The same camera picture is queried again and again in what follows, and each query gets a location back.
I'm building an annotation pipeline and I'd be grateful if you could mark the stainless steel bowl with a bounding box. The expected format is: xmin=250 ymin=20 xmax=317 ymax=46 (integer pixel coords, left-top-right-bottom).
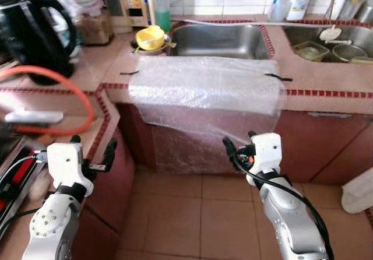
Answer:
xmin=332 ymin=43 xmax=369 ymax=63
xmin=133 ymin=36 xmax=173 ymax=56

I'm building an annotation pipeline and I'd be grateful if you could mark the dark red base cabinet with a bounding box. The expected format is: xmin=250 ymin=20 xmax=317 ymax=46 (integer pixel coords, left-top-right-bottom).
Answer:
xmin=70 ymin=117 xmax=138 ymax=260

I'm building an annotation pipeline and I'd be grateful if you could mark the clear bubble wrap sheet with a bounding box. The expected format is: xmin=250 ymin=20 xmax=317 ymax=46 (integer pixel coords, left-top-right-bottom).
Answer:
xmin=128 ymin=56 xmax=287 ymax=174

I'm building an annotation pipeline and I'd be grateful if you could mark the black red gas stove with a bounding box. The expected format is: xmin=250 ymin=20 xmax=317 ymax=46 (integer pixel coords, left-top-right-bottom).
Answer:
xmin=0 ymin=138 xmax=44 ymax=240

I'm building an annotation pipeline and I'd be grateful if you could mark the dark red cabinet door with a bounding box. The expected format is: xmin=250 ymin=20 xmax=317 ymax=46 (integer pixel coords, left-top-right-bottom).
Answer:
xmin=274 ymin=110 xmax=373 ymax=186

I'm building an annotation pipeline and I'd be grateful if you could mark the white bag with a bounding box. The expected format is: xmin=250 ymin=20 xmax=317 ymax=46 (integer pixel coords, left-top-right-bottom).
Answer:
xmin=340 ymin=168 xmax=373 ymax=215

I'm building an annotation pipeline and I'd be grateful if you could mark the stainless steel sink basin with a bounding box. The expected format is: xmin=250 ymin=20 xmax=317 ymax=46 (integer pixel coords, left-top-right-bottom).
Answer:
xmin=284 ymin=26 xmax=373 ymax=64
xmin=169 ymin=24 xmax=272 ymax=60

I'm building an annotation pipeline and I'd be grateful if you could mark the clear glass container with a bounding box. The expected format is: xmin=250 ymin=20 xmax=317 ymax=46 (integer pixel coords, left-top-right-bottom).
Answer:
xmin=293 ymin=41 xmax=330 ymax=62

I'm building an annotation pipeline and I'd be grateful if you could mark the brown powder jar pink lid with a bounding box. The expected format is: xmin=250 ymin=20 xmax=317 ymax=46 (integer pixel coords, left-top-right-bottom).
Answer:
xmin=73 ymin=3 xmax=115 ymax=46

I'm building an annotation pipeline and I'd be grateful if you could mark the white ladle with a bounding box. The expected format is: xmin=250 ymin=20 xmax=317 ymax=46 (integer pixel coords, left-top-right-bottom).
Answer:
xmin=319 ymin=26 xmax=354 ymax=45

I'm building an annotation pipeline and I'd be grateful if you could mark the white plastic bottle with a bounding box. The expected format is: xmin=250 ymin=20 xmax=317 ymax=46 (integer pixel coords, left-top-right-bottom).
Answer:
xmin=287 ymin=0 xmax=319 ymax=20

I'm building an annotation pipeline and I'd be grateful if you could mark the glass jar orange lid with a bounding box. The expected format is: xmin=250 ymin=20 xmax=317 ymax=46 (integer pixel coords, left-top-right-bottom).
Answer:
xmin=98 ymin=0 xmax=126 ymax=22

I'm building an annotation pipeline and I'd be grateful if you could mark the green dish soap bottle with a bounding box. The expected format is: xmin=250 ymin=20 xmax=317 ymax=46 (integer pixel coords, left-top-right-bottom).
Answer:
xmin=153 ymin=0 xmax=172 ymax=33

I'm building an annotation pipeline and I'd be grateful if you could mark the cream water purifier appliance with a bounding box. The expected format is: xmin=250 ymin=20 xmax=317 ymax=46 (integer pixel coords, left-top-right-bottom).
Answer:
xmin=119 ymin=0 xmax=154 ymax=28

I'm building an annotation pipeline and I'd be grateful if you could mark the steel utensil holder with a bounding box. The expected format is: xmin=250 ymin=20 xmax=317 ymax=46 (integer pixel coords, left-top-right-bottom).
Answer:
xmin=324 ymin=0 xmax=373 ymax=23

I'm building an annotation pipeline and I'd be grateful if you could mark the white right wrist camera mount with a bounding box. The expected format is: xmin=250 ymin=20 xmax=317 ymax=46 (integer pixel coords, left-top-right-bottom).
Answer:
xmin=249 ymin=133 xmax=284 ymax=178

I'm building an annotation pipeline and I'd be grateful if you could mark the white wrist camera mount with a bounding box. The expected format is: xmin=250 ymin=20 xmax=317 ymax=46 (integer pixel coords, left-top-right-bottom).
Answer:
xmin=47 ymin=142 xmax=94 ymax=198
xmin=249 ymin=133 xmax=284 ymax=178

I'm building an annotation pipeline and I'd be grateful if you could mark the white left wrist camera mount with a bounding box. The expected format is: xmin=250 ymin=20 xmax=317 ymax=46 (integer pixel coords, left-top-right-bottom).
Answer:
xmin=47 ymin=142 xmax=94 ymax=198

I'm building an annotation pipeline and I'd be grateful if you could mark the orange hose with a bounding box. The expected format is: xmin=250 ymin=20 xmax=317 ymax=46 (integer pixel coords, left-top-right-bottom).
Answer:
xmin=0 ymin=65 xmax=96 ymax=136

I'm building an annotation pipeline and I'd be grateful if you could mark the white plastic handle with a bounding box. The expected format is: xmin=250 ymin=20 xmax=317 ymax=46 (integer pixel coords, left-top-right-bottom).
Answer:
xmin=3 ymin=111 xmax=64 ymax=125

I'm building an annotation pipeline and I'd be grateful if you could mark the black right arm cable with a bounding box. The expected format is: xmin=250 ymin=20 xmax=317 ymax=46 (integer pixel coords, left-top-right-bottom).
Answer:
xmin=232 ymin=153 xmax=335 ymax=260

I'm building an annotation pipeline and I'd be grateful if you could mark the steel cabinet handle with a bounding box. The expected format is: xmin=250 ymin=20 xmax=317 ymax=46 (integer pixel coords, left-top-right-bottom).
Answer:
xmin=307 ymin=111 xmax=354 ymax=120

